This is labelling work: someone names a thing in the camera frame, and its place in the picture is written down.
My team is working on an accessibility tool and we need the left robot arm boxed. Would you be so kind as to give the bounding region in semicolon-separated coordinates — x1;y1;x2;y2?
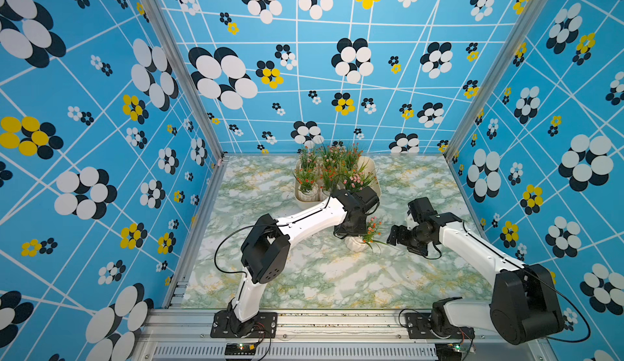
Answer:
227;187;380;337

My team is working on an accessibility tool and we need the potted plant red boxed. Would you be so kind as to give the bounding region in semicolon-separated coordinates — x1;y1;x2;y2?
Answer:
294;168;319;202
319;165;341;200

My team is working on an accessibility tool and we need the left controller board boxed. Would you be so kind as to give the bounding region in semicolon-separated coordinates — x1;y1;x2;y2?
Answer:
224;343;257;358

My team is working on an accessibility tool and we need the potted plant front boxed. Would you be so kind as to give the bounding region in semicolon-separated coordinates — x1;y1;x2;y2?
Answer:
344;216;385;253

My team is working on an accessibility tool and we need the white plastic storage box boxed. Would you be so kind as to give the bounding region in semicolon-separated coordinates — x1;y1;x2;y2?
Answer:
293;156;382;209

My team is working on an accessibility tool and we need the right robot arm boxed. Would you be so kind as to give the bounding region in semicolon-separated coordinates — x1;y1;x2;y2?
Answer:
387;198;565;345

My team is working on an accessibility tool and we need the right controller board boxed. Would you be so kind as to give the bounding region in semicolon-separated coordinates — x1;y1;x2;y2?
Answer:
435;343;463;361

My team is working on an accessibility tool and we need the aluminium front rail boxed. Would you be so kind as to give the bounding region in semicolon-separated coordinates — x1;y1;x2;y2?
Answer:
131;309;556;360

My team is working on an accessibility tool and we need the potted plant pink centre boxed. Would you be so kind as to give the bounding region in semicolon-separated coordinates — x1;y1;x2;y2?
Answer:
339;162;376;193

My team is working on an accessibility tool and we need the potted plant orange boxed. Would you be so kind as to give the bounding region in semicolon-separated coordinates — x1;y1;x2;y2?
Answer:
340;143;362;170

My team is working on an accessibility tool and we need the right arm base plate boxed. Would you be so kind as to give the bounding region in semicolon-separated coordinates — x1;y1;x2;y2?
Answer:
399;310;475;342

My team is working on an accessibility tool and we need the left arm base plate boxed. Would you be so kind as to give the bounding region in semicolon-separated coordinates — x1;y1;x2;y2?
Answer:
211;310;278;339

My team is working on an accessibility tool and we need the controller board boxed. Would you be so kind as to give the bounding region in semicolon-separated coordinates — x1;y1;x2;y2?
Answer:
435;343;463;361
224;343;257;358

